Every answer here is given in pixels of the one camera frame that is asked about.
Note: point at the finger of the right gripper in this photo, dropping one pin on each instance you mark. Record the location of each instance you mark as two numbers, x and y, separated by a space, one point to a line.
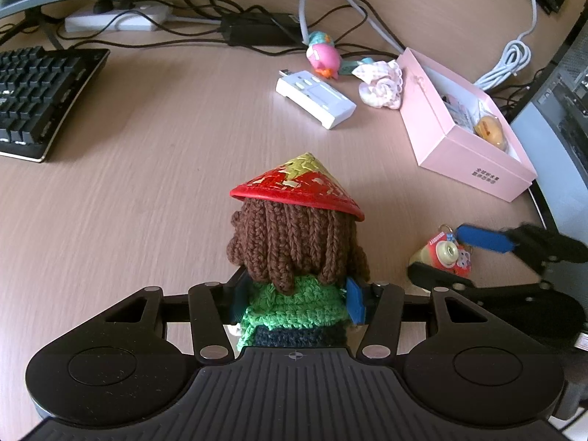
428 277
482 238

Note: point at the pink cardboard box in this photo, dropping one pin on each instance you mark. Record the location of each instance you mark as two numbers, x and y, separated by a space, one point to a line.
439 110

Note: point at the pink bird toy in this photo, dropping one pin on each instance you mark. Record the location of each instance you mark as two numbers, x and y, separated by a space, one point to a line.
323 56

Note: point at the white power strip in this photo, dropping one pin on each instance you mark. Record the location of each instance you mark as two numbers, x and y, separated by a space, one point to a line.
119 17

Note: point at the black power brick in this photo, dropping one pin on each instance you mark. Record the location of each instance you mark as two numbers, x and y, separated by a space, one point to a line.
259 29

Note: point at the black keyboard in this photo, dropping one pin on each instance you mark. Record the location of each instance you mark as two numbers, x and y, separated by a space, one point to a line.
39 88

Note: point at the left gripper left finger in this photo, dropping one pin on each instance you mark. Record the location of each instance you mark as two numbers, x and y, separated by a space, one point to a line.
212 306

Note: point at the yellow toy in box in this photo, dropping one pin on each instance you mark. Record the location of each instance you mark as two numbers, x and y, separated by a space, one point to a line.
490 129

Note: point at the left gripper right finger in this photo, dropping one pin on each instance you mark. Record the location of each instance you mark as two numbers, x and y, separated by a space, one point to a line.
379 309

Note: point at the white power adapter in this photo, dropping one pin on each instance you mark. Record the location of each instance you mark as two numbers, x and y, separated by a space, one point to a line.
319 99

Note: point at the red yellow keychain toy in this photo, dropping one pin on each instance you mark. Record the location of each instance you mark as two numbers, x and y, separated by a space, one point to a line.
444 252

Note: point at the crochet doll with red hat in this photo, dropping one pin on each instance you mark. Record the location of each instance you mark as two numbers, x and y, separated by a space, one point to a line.
295 233

